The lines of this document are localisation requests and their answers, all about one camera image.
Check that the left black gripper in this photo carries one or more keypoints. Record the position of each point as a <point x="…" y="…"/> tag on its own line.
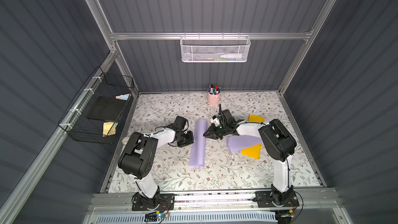
<point x="186" y="137"/>

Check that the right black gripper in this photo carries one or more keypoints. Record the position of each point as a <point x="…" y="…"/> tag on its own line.
<point x="216" y="130"/>

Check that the purple paper sheet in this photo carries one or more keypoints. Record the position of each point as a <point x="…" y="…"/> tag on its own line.
<point x="240" y="142"/>
<point x="197" y="154"/>

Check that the yellow rectangular paper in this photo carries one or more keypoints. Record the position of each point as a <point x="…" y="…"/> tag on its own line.
<point x="253" y="151"/>

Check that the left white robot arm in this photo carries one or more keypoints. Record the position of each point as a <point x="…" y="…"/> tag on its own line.
<point x="138" y="155"/>

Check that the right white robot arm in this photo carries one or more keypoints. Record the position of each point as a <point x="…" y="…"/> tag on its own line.
<point x="241" y="134"/>

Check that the pink pen cup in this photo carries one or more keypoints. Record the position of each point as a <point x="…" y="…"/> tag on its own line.
<point x="213" y="95"/>

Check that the pastel note pad in basket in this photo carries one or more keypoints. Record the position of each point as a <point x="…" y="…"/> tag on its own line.
<point x="124" y="97"/>

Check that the yellow sticky note pad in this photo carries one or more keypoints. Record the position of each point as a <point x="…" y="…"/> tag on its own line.
<point x="109" y="128"/>

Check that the white vented panel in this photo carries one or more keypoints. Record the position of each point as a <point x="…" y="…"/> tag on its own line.
<point x="191" y="218"/>

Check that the white bottle in basket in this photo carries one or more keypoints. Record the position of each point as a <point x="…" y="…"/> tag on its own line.
<point x="232" y="56"/>

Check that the black box in basket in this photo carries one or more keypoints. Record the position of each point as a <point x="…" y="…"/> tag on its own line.
<point x="106" y="109"/>

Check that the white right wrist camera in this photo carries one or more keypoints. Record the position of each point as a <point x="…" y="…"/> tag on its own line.
<point x="215" y="120"/>

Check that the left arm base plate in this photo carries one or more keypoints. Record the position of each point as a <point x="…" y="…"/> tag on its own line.
<point x="160" y="202"/>

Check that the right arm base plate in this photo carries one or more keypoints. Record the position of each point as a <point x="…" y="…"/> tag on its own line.
<point x="276" y="199"/>

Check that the white wire mesh basket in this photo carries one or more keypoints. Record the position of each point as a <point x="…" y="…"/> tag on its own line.
<point x="208" y="48"/>

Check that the black wire wall basket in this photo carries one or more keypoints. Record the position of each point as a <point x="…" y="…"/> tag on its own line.
<point x="75" y="122"/>

